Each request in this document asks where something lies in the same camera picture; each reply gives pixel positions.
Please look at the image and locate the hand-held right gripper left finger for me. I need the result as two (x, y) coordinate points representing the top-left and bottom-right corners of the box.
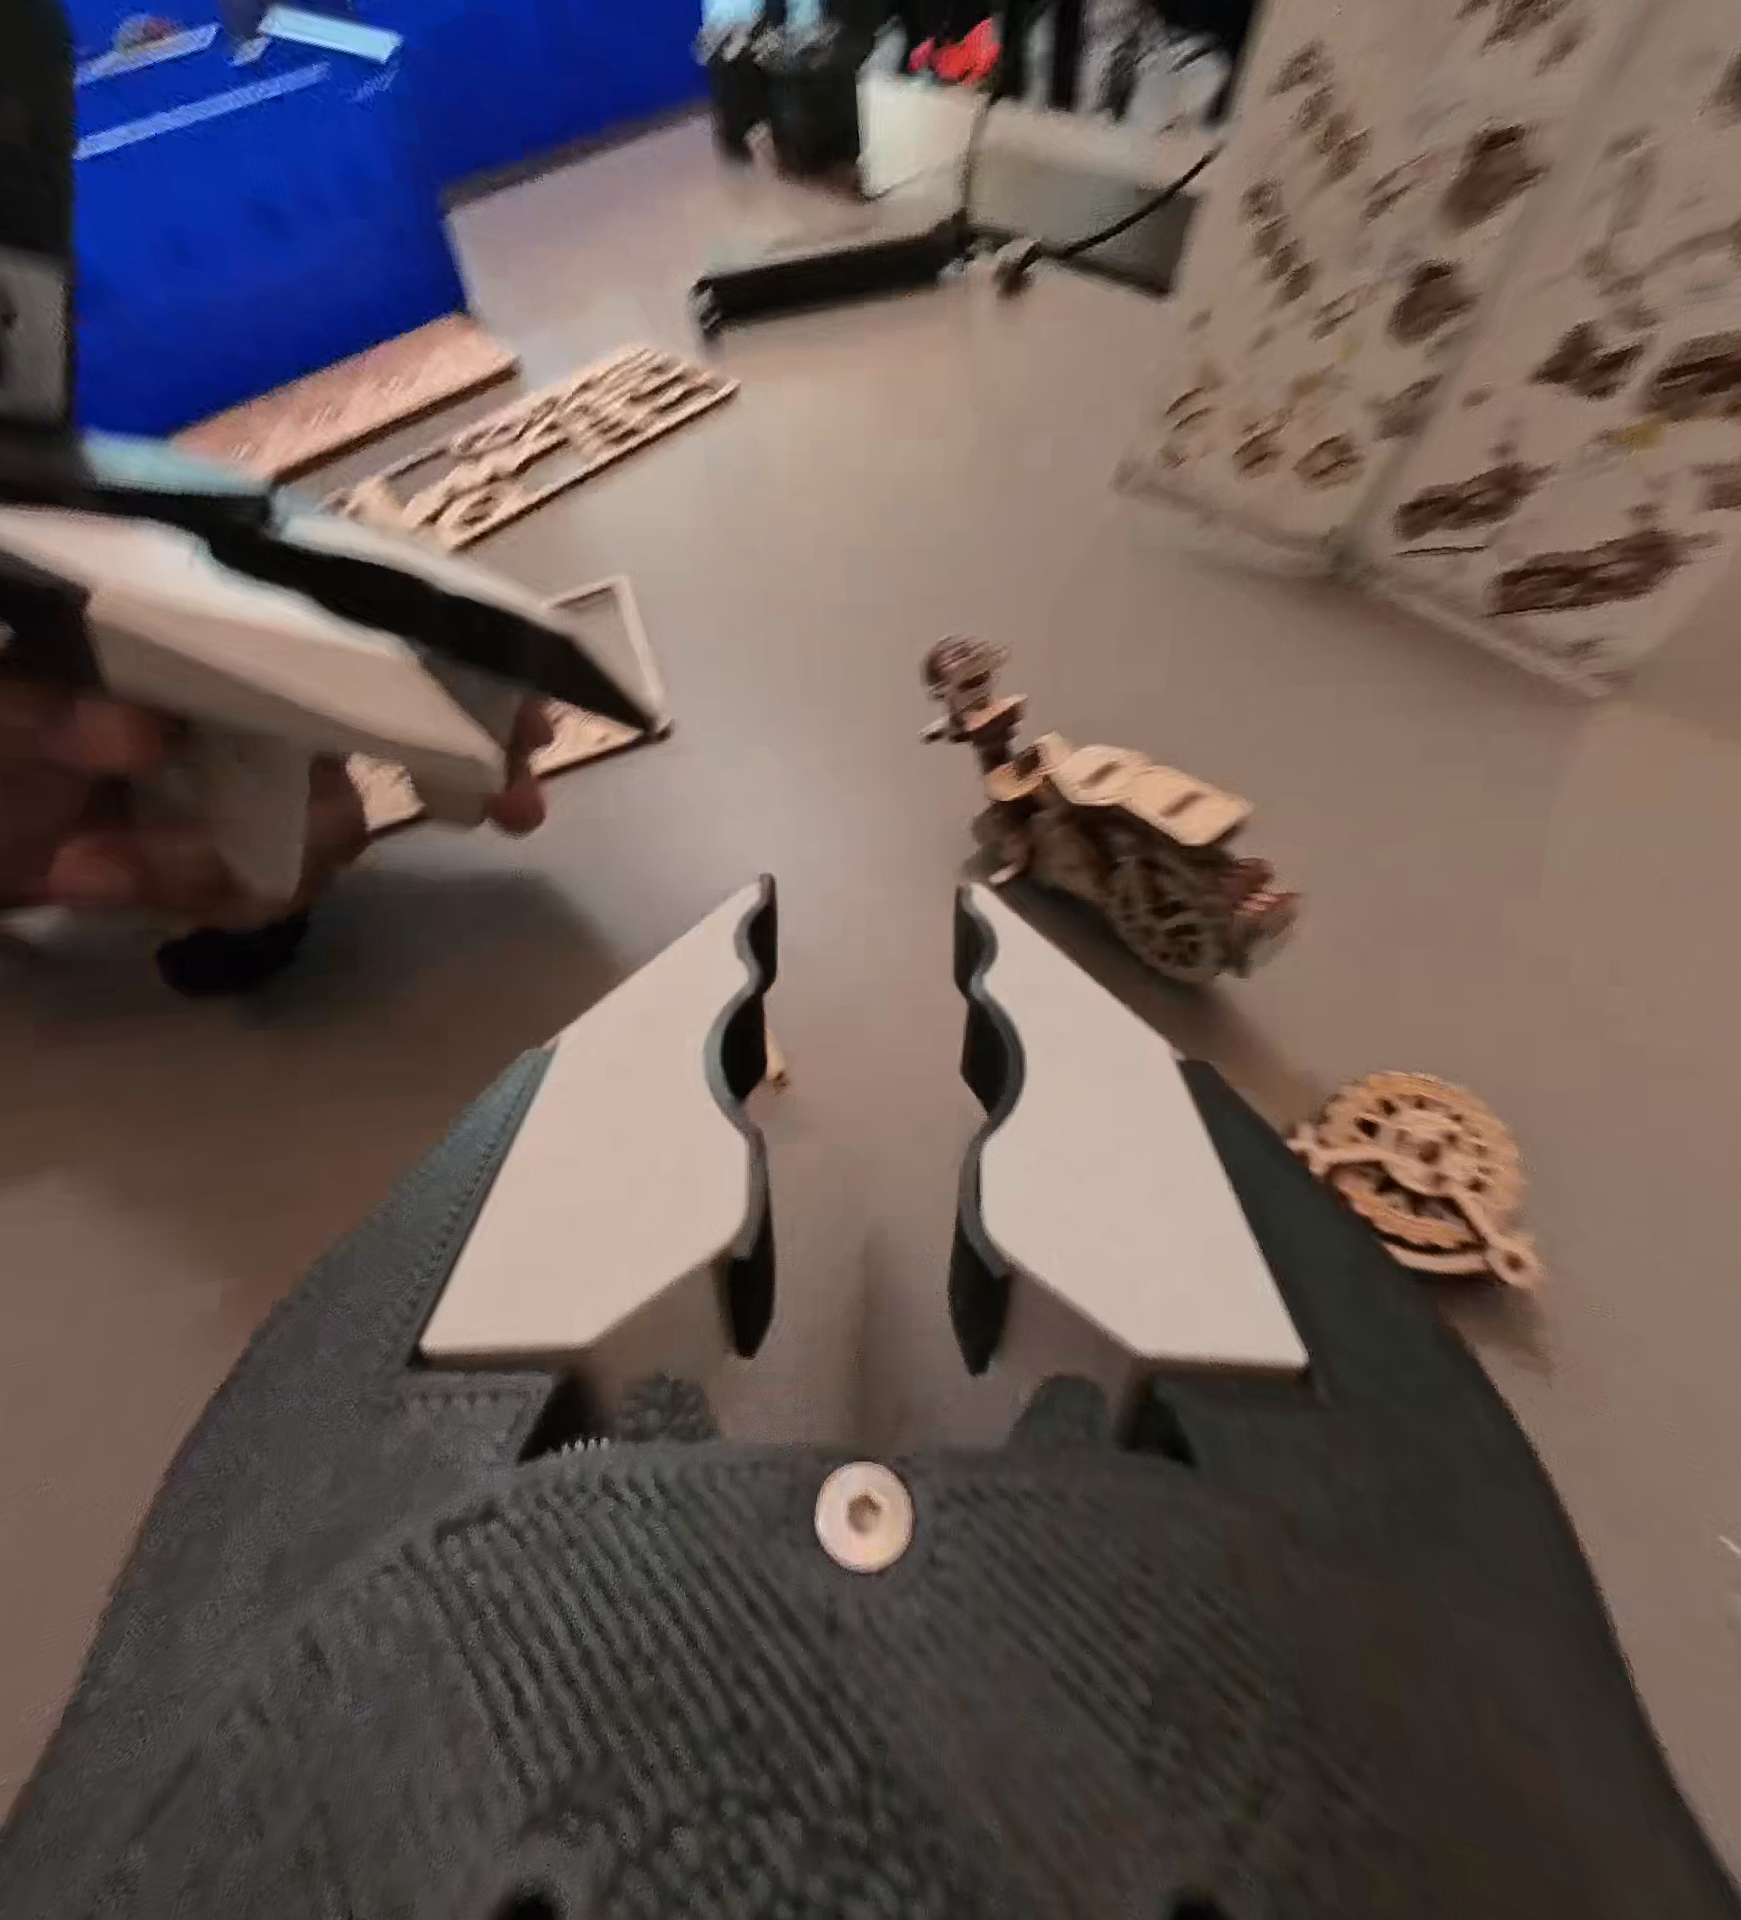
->
(417, 874), (783, 1375)

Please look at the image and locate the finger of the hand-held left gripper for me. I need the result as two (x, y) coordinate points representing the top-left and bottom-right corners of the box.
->
(0, 501), (658, 835)
(78, 432), (287, 534)

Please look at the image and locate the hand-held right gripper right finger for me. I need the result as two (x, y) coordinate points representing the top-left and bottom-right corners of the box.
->
(949, 884), (1314, 1382)

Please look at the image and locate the wooden gear wheel assembly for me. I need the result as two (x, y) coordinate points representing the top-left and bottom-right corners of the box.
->
(1289, 1070), (1544, 1293)

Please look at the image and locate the wooden motorcycle model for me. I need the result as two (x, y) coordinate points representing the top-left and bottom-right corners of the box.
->
(919, 634), (1300, 988)

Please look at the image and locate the grey desk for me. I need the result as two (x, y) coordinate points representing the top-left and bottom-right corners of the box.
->
(0, 112), (1741, 1920)

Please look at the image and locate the person's left hand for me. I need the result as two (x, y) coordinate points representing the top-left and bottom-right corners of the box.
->
(0, 657), (561, 934)

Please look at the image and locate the stack of brown wooden boards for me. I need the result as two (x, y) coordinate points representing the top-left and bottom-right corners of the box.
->
(177, 316), (520, 485)

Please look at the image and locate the blue box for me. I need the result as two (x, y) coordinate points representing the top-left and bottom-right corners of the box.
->
(60, 0), (706, 440)

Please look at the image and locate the wooden sheet with round cut-outs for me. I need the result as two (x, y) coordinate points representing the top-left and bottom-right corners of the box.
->
(345, 574), (673, 835)

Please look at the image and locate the wooden sheet with long cut-outs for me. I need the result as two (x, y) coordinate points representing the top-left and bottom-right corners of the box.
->
(323, 345), (741, 553)

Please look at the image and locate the black backpack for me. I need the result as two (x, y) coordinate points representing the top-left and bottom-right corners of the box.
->
(705, 0), (875, 189)

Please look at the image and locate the illustrated instruction booklet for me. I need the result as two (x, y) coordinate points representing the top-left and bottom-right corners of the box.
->
(1114, 0), (1741, 698)

